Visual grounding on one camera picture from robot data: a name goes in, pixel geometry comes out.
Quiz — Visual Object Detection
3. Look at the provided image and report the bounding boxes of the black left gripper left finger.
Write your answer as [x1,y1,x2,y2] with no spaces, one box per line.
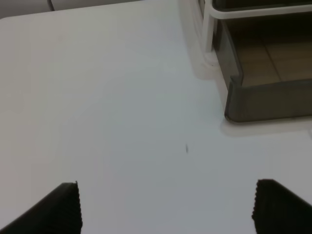
[0,182,83,234]

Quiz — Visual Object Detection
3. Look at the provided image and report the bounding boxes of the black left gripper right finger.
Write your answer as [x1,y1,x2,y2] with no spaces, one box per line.
[252,179,312,234]

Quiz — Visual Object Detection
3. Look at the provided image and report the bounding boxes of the grey translucent bottom drawer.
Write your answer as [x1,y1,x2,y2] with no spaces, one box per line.
[213,14,312,123]

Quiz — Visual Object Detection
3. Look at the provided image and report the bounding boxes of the white drawer cabinet frame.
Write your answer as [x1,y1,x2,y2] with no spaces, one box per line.
[179,0,312,80]

